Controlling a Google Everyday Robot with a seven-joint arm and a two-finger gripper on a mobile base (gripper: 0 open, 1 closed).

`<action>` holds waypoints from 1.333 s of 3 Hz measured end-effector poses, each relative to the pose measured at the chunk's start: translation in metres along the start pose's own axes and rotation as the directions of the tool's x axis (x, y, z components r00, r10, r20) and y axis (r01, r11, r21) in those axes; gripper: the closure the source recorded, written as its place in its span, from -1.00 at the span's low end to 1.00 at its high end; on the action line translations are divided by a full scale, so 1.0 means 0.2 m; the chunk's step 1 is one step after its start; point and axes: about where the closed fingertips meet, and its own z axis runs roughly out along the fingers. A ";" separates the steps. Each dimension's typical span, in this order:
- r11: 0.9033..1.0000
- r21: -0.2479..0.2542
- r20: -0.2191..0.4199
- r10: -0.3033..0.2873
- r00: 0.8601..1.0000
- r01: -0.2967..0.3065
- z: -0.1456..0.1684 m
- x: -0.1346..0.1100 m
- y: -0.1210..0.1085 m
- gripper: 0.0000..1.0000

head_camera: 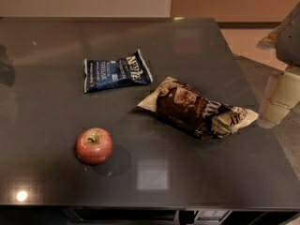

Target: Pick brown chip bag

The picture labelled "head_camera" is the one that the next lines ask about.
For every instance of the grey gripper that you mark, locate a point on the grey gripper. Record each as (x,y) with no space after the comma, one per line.
(290,40)

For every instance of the brown chip bag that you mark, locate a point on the brown chip bag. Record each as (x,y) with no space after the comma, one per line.
(180,105)

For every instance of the blue chip bag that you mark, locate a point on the blue chip bag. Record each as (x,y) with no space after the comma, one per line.
(108,74)

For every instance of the red apple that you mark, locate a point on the red apple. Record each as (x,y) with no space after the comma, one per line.
(94,146)

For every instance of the dark grey table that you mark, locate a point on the dark grey table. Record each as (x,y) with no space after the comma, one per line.
(156,174)

